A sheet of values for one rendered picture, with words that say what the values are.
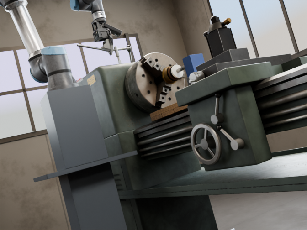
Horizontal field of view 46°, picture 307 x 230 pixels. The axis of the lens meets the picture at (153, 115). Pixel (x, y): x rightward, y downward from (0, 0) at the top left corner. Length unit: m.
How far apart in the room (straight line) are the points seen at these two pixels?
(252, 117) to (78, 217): 0.85
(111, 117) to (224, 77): 0.93
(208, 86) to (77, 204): 0.77
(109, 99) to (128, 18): 3.18
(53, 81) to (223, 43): 0.79
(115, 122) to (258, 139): 0.93
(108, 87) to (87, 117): 0.37
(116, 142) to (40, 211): 2.42
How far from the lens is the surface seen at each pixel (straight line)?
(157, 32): 5.18
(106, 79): 2.00
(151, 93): 1.92
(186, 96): 1.35
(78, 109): 1.67
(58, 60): 1.76
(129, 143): 1.97
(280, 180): 1.13
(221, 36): 1.47
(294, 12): 3.84
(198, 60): 1.74
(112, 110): 1.97
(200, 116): 1.37
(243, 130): 1.23
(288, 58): 1.62
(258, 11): 4.15
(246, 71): 1.24
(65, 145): 1.63
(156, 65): 1.92
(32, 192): 4.27
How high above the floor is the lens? 0.74
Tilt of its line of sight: 5 degrees up
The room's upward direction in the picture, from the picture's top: 15 degrees counter-clockwise
